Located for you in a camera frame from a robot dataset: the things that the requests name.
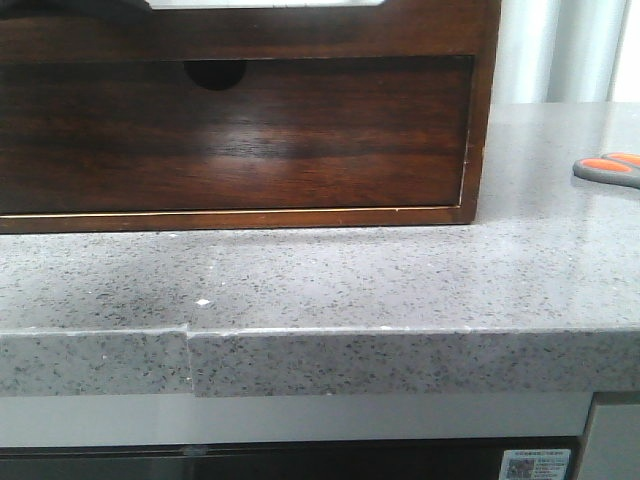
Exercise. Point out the grey orange handled scissors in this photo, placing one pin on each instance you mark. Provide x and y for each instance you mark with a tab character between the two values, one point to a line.
621	169

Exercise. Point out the white QR code sticker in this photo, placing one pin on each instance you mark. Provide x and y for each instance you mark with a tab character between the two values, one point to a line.
535	464

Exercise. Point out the dark wooden drawer cabinet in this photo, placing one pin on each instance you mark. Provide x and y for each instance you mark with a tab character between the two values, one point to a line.
222	74

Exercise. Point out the grey cabinet door panel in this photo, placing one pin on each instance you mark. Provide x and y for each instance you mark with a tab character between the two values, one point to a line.
611	440

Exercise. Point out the lower wooden drawer with notch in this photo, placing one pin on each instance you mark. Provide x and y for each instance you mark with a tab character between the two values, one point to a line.
136	137

